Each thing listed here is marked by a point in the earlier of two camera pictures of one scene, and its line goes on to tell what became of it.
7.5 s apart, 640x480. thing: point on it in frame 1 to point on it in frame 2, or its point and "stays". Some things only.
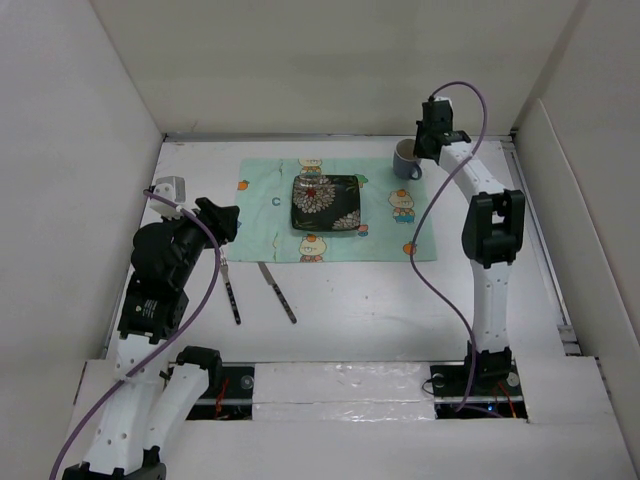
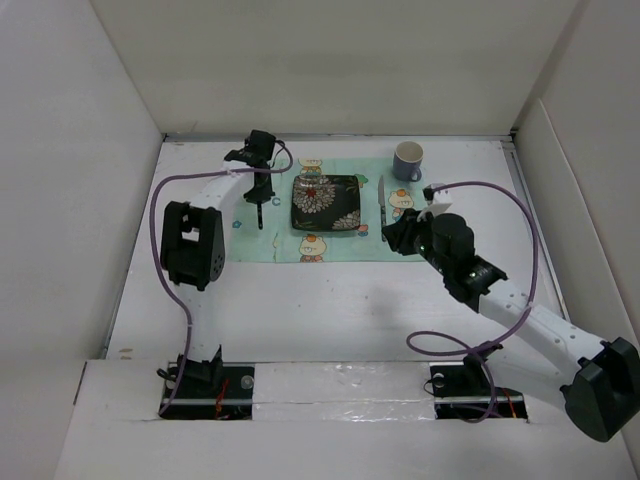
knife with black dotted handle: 271,281 to 382,203
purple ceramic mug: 405,164 stays
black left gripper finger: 216,213 to 261,190
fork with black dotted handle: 232,299 to 260,215
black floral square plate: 325,202 stays
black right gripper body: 423,129 to 424,245
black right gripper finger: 419,145 to 400,234
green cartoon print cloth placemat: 396,214 stays
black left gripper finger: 226,231 to 264,188
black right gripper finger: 426,148 to 401,240
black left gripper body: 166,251 to 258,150
